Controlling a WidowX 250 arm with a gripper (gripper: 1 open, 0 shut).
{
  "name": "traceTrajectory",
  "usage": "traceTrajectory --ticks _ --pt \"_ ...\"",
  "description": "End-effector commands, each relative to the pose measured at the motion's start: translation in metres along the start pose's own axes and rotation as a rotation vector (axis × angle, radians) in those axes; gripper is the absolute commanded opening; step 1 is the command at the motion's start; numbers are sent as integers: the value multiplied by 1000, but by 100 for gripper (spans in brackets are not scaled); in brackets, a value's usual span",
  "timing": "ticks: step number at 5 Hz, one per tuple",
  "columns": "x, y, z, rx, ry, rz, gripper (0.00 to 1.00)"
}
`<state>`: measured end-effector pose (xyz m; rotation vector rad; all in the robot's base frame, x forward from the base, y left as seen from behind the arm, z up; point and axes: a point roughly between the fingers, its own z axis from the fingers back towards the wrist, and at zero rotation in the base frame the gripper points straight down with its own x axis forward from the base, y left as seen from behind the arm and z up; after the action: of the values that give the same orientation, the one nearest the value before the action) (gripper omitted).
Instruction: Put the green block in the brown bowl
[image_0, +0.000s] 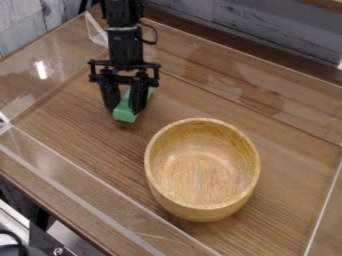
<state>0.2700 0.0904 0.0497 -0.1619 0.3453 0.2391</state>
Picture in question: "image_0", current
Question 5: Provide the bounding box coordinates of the black cable loop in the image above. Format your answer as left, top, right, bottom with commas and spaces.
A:
0, 229, 28, 256

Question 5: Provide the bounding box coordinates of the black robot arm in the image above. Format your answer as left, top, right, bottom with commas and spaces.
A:
88, 0, 162, 115

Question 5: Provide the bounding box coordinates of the brown wooden bowl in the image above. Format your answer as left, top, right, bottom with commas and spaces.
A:
144, 118, 262, 223

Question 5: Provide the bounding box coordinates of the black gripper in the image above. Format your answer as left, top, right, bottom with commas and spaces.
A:
88, 26, 160, 115

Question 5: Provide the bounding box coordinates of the green rectangular block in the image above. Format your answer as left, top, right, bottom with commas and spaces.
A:
110, 87, 155, 123

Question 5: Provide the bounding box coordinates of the clear acrylic corner bracket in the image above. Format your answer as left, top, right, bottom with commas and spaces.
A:
84, 11, 108, 48

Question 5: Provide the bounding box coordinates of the clear acrylic tray wall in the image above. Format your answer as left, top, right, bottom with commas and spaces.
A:
0, 123, 218, 256

